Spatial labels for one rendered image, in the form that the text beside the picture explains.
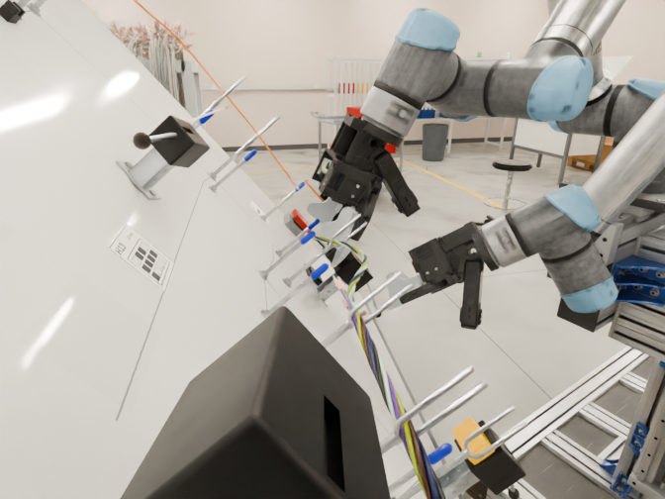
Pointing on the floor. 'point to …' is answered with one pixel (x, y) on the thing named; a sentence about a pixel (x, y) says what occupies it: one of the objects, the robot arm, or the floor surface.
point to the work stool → (507, 182)
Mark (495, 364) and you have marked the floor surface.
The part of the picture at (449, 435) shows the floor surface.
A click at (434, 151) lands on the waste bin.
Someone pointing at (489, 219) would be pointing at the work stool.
